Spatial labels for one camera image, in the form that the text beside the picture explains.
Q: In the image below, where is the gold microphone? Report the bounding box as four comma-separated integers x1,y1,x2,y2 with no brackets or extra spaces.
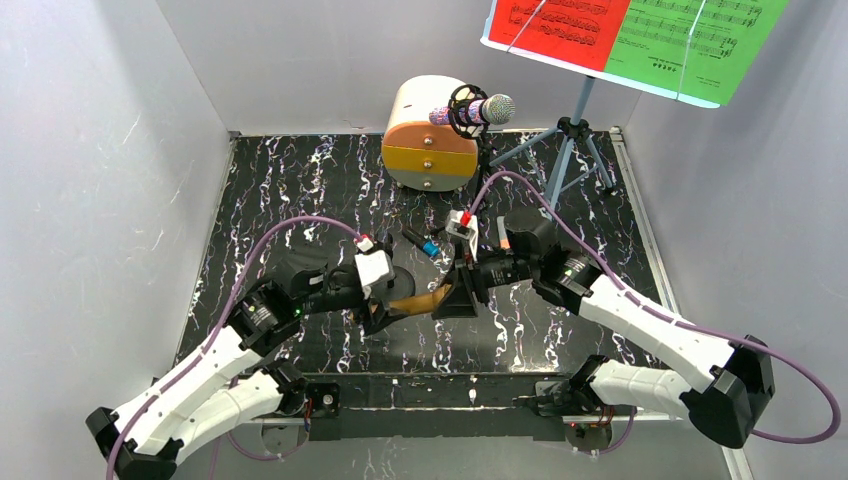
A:
388,285,451,316

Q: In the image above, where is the black shock-mount tripod stand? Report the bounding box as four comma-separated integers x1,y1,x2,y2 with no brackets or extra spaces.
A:
447,84,493,195

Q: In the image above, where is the purple glitter microphone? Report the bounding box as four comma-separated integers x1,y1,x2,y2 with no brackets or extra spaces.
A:
428,94,516,127

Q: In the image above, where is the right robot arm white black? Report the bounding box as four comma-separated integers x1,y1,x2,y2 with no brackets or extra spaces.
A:
443,208,775,449

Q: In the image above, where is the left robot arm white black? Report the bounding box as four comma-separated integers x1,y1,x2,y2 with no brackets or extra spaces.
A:
86,248,395,479

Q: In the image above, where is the black blue marker pen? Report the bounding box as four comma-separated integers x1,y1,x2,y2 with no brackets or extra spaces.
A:
401,227,441,258

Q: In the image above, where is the orange white highlighter pen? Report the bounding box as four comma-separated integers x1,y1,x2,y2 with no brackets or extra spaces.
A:
496,216,511,250

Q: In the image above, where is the round three-drawer storage box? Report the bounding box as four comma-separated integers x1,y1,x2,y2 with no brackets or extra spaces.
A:
381,75,478,192

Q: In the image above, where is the light blue music stand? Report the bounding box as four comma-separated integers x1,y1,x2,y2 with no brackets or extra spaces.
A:
480,0,793,220

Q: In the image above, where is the red sheet music page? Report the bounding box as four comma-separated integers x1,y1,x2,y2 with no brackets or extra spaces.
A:
483,0,631,71

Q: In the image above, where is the green sheet music page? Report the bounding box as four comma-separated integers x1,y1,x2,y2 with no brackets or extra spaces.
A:
605,0,787,108

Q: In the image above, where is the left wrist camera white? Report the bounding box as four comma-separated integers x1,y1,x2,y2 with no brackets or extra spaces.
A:
354,237,395,299

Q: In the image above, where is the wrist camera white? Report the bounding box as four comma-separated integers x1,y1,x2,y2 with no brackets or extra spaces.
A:
354,237,395,299
445,210,479,260

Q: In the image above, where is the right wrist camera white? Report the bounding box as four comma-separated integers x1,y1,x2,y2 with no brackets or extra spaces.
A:
445,210,479,260

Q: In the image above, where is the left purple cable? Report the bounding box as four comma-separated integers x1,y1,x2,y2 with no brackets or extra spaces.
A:
105,215,372,480

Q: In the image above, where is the aluminium frame rail base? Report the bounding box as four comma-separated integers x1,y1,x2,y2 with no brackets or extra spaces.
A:
125,374,753,480

